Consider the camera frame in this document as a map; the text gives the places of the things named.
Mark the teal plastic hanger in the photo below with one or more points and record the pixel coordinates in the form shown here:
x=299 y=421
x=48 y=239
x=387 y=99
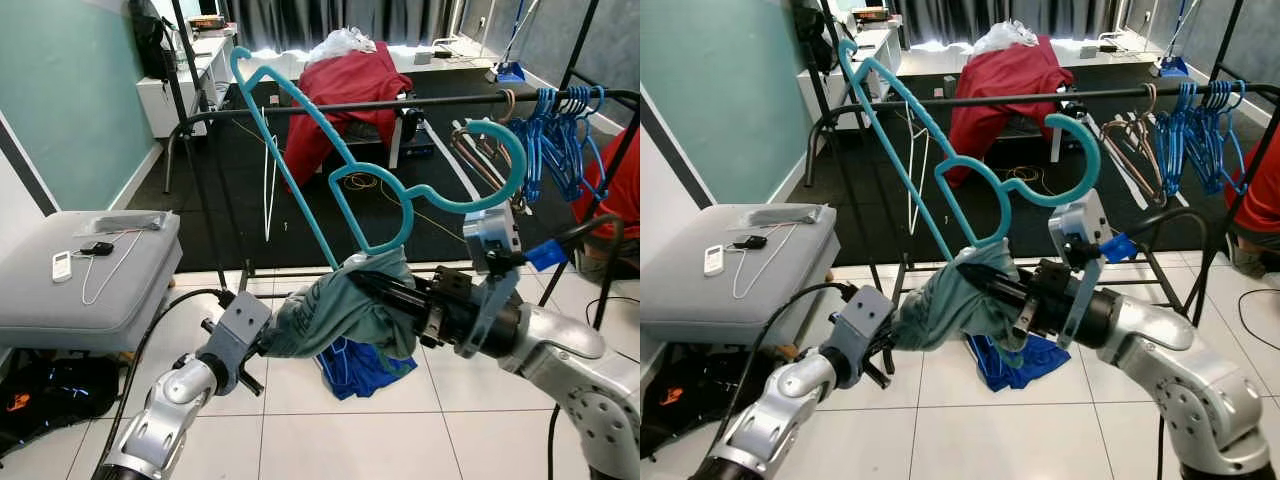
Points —
x=1094 y=155
x=521 y=160

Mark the black bag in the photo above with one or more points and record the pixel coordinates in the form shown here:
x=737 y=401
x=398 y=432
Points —
x=680 y=400
x=50 y=400

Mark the blue plastic hanger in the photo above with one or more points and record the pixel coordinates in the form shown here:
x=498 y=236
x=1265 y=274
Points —
x=1220 y=140
x=535 y=150
x=580 y=145
x=1175 y=145

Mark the white plastic bag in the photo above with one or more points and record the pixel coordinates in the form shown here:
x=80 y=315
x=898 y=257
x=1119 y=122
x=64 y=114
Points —
x=340 y=45
x=1005 y=37

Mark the black metal clothes rack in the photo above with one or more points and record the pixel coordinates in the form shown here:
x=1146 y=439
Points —
x=440 y=101
x=1120 y=95

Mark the flat grey pouch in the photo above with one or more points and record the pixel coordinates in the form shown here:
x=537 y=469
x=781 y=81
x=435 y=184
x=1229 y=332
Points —
x=780 y=216
x=120 y=222

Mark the long white desk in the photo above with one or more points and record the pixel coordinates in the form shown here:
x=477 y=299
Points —
x=450 y=62
x=1110 y=60

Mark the grey ottoman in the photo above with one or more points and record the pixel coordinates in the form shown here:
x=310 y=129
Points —
x=60 y=310
x=700 y=320

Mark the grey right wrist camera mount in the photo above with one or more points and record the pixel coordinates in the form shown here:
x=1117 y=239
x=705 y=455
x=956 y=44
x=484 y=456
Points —
x=1078 y=225
x=490 y=235

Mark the dark curtain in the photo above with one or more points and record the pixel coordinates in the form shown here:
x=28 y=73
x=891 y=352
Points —
x=1000 y=18
x=300 y=20

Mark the black backpack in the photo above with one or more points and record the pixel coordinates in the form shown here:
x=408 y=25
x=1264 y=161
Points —
x=812 y=40
x=150 y=45

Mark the black key fob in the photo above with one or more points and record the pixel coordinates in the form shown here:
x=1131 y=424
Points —
x=750 y=242
x=97 y=248

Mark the blue dustpan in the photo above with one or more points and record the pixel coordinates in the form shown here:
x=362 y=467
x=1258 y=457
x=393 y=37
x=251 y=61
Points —
x=1172 y=67
x=512 y=72

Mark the blue printed garment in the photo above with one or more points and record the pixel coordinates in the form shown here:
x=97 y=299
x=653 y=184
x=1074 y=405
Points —
x=360 y=375
x=1020 y=365

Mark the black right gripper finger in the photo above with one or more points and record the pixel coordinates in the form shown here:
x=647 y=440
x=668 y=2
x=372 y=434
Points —
x=1005 y=281
x=395 y=285
x=410 y=307
x=1018 y=303

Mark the brown wooden hanger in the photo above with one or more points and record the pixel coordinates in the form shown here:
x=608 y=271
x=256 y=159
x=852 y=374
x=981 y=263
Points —
x=1130 y=160
x=470 y=160

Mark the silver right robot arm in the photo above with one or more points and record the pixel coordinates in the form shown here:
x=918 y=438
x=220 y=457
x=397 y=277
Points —
x=580 y=390
x=1200 y=400

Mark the grey-green shirt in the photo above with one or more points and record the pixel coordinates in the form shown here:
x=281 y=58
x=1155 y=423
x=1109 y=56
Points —
x=950 y=310
x=330 y=310

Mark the white shelf unit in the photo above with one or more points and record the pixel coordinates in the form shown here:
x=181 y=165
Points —
x=850 y=90
x=185 y=95

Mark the red garment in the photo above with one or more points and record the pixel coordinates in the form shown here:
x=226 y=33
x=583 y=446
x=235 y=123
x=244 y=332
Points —
x=345 y=90
x=1000 y=85

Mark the white remote control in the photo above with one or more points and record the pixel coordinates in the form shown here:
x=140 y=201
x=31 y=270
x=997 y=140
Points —
x=713 y=260
x=62 y=266

